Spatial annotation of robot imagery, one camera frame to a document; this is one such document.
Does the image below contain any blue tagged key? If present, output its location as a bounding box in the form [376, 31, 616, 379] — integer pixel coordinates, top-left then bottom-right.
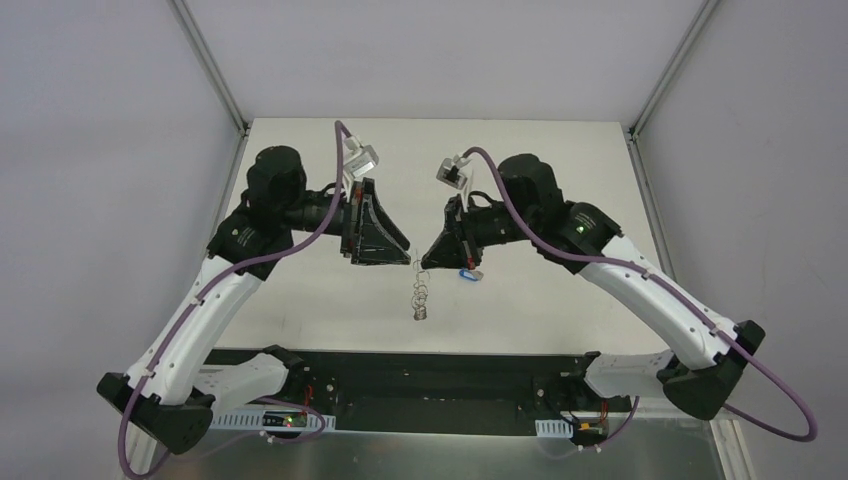
[458, 268, 484, 282]

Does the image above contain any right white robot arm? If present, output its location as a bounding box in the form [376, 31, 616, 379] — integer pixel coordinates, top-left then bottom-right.
[420, 154, 765, 420]

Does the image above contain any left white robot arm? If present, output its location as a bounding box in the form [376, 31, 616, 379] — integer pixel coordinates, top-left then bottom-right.
[97, 144, 411, 455]

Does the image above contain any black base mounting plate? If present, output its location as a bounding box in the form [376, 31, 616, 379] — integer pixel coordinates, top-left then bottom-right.
[233, 350, 633, 436]

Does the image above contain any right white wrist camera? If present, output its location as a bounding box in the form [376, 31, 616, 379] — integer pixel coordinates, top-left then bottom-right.
[436, 155, 474, 197]

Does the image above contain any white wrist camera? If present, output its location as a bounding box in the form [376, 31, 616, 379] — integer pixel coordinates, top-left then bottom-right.
[344, 136, 379, 179]
[436, 155, 474, 197]

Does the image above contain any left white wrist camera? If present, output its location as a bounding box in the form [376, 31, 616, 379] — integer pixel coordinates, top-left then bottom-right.
[344, 136, 379, 179]

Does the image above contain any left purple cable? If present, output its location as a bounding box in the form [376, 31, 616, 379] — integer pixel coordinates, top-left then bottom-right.
[117, 119, 352, 480]

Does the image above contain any purple cable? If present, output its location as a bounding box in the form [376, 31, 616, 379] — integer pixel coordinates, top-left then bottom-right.
[463, 146, 819, 443]
[117, 119, 352, 480]

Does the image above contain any right white cable duct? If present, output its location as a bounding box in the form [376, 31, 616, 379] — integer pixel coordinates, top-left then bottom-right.
[534, 419, 574, 439]

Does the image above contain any white cable duct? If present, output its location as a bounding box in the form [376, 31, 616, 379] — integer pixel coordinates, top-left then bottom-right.
[534, 419, 574, 439]
[210, 408, 336, 433]

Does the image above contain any left white cable duct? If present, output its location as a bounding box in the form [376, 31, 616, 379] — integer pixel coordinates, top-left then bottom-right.
[210, 408, 336, 433]

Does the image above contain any left aluminium frame post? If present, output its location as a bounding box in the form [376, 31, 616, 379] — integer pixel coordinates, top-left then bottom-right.
[167, 0, 249, 137]

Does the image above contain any aluminium frame post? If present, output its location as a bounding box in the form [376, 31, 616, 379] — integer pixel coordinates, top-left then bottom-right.
[167, 0, 249, 137]
[628, 0, 723, 140]

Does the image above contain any right aluminium frame post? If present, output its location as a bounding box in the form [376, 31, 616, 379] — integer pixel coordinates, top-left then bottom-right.
[628, 0, 723, 140]

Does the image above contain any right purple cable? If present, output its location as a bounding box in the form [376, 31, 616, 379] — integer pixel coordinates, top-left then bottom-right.
[463, 146, 819, 443]

